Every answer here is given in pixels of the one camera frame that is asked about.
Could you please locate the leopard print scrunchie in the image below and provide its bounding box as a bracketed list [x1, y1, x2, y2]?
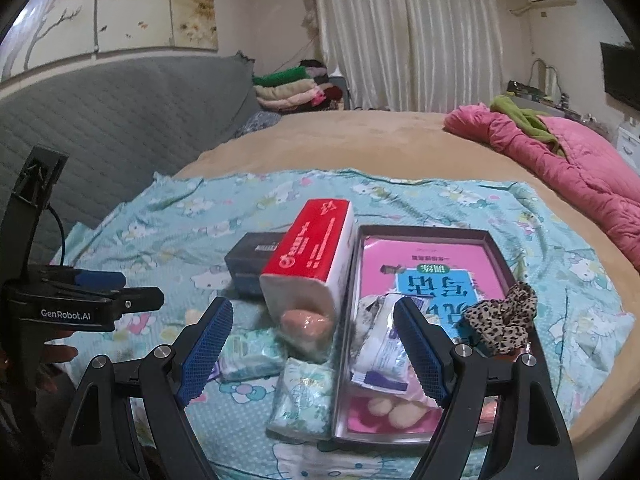
[463, 282, 538, 356]

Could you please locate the green tissue packet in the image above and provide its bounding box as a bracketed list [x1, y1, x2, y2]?
[218, 328, 288, 382]
[267, 358, 335, 441]

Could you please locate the white blue wipes packet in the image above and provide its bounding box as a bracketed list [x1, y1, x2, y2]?
[349, 294, 410, 396]

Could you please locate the pink plush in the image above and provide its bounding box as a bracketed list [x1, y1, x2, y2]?
[280, 309, 334, 351]

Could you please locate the beige teddy bear purple dress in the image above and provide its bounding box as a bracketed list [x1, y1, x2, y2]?
[367, 394, 437, 430]

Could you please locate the person's hand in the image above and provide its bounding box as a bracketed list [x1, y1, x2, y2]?
[36, 330, 78, 393]

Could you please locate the hello kitty blue sheet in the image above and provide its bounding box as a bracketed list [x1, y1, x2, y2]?
[64, 169, 634, 479]

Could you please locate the dark blue box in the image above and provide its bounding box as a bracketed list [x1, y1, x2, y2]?
[224, 232, 284, 298]

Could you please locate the grey quilted headboard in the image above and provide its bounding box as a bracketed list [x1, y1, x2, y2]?
[1, 53, 259, 262]

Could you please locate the red tissue pack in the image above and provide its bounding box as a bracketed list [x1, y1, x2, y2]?
[258, 198, 356, 363]

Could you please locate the pink tray box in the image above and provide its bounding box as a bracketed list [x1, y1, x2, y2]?
[332, 226, 516, 445]

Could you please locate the stack of folded clothes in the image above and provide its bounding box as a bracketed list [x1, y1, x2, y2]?
[253, 58, 352, 115]

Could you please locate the pink quilt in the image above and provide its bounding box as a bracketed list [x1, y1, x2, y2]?
[444, 103, 639, 266]

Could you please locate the beige bed blanket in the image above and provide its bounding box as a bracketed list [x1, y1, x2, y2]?
[181, 105, 639, 441]

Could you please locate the white cabinet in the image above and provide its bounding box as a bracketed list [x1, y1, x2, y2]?
[616, 122, 640, 172]

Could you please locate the green garment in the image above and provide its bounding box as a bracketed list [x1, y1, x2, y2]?
[489, 96, 566, 157]

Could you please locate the cluttered side table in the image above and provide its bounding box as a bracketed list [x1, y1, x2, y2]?
[504, 58, 582, 122]

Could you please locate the white curtain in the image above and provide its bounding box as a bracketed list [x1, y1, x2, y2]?
[314, 0, 503, 113]

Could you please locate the black cable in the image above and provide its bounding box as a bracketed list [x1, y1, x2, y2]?
[44, 202, 68, 267]

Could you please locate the painted wall panel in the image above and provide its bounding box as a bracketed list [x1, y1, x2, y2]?
[1, 0, 218, 81]

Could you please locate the black wall television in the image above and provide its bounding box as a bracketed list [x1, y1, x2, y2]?
[600, 42, 640, 110]

